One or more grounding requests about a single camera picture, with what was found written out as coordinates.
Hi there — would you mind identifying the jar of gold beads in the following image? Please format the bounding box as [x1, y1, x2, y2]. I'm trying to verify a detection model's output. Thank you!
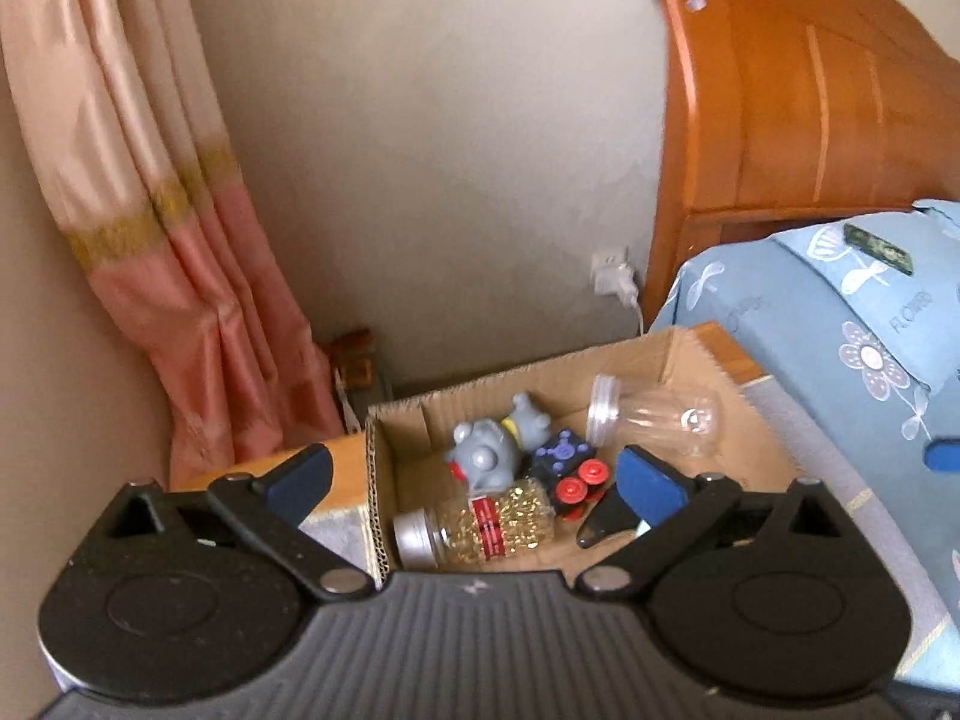
[391, 475, 558, 570]

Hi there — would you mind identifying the cardboard box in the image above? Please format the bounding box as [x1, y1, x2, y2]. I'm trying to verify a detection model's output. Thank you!
[364, 322, 808, 590]

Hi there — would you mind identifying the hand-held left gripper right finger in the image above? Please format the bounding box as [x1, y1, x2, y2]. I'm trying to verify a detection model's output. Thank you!
[575, 444, 842, 600]

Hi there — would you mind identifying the dark green packet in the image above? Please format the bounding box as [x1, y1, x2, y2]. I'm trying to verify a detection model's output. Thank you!
[841, 222, 918, 277]

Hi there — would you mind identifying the blue floral bed quilt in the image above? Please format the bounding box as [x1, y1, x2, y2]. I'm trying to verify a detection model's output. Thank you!
[646, 235, 960, 691]

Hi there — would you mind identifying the dark blue toy block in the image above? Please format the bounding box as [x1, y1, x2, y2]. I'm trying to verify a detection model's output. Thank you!
[524, 428, 599, 483]

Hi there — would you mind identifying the grey mouse toy red collar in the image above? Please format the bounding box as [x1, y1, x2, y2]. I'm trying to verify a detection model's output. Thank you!
[446, 391, 549, 500]

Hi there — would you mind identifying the pink curtain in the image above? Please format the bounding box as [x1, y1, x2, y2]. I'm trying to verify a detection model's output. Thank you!
[0, 0, 347, 493]

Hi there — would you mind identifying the wooden headboard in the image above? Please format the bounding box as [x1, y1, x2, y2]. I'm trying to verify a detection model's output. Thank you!
[635, 0, 960, 325]

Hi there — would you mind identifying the clear plastic jar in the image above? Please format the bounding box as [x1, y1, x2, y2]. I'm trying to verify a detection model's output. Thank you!
[586, 373, 725, 461]

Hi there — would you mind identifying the dark brown object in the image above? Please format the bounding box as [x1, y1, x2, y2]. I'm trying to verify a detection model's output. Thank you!
[325, 325, 377, 392]

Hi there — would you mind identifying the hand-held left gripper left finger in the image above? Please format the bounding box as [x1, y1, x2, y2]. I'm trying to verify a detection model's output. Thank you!
[105, 443, 377, 603]

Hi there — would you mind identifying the white charger plug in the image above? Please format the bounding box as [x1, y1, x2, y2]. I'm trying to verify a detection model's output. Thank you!
[592, 259, 640, 302]

